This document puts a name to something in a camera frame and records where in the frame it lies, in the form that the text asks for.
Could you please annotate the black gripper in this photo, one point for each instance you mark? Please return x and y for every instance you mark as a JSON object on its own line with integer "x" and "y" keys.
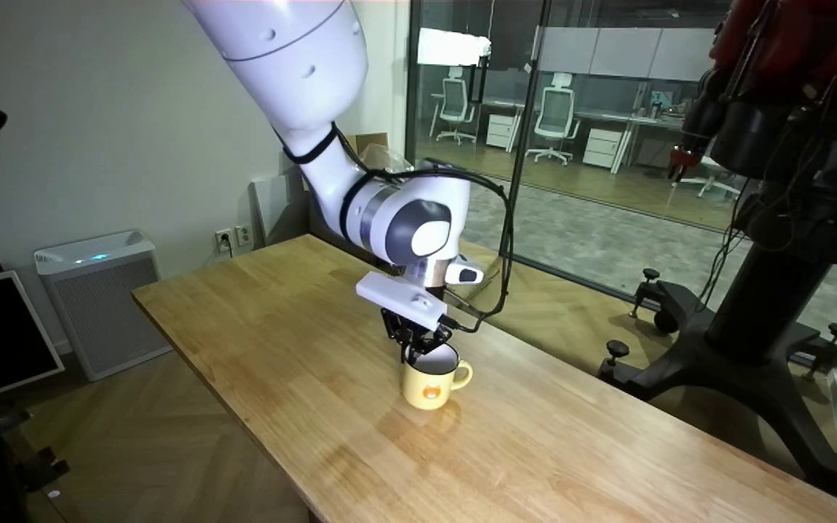
{"x": 411, "y": 326}

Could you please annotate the yellow mug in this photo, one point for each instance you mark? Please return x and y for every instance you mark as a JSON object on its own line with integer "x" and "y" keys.
{"x": 428, "y": 386}

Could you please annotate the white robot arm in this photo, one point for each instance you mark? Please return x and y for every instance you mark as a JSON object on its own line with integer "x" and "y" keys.
{"x": 312, "y": 88}

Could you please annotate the white office chair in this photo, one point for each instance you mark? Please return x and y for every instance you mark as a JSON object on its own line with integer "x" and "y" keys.
{"x": 552, "y": 119}
{"x": 453, "y": 107}

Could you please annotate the white drawer cabinet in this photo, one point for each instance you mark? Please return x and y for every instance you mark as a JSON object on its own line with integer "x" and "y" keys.
{"x": 604, "y": 148}

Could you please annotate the black wheeled stand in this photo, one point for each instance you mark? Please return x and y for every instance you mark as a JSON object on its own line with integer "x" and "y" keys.
{"x": 757, "y": 322}

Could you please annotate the red robot torso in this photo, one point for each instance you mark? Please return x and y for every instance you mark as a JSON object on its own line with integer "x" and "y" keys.
{"x": 786, "y": 40}

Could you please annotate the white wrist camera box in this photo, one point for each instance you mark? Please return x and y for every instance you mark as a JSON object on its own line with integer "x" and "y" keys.
{"x": 402, "y": 297}

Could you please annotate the white wall socket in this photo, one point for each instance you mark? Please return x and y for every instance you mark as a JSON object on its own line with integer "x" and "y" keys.
{"x": 234, "y": 239}

